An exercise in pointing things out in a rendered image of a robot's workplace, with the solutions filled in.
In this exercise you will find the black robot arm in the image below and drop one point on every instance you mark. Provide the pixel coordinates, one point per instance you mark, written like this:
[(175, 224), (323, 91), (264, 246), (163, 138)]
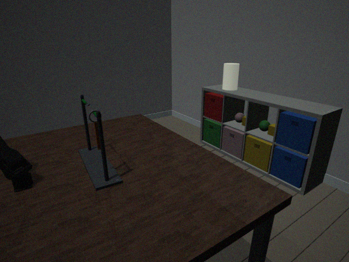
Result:
[(11, 160)]

